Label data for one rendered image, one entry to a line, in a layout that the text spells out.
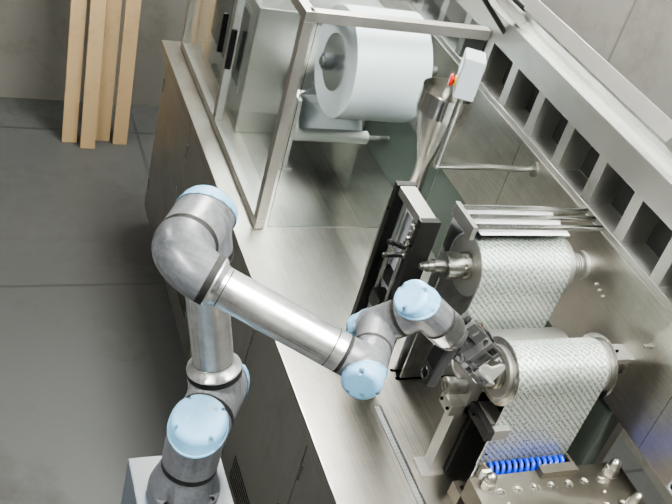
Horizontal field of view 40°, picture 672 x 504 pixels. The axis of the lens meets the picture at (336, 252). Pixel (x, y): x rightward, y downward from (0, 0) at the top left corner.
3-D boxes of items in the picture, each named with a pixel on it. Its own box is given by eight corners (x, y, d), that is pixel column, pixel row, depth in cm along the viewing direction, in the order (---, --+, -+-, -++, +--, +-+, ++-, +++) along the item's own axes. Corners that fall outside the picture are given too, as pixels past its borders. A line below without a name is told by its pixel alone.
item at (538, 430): (475, 463, 205) (504, 405, 195) (563, 454, 214) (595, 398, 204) (476, 465, 205) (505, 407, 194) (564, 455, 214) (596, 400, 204)
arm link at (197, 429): (151, 471, 185) (160, 425, 177) (175, 425, 196) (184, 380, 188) (208, 491, 184) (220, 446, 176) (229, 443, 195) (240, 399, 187)
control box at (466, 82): (446, 82, 220) (459, 44, 214) (472, 90, 220) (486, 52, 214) (445, 95, 214) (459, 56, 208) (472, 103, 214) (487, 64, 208)
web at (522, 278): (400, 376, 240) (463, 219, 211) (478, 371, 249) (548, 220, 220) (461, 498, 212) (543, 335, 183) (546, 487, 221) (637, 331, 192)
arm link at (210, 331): (180, 435, 195) (150, 212, 165) (203, 389, 207) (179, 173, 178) (234, 444, 193) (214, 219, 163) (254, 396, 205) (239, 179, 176)
